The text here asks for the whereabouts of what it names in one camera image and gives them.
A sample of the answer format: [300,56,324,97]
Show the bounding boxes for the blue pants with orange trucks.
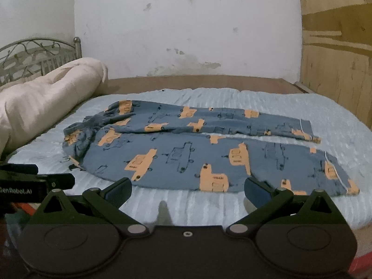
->
[62,100,359,196]

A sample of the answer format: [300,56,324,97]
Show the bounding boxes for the cream rolled blanket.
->
[1,57,108,154]

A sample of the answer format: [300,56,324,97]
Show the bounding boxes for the light blue bed cover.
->
[8,88,371,229]

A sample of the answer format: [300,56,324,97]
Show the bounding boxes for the metal bed headboard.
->
[1,37,82,86]

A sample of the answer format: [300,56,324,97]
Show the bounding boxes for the brown wooden bed frame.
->
[102,75,304,95]

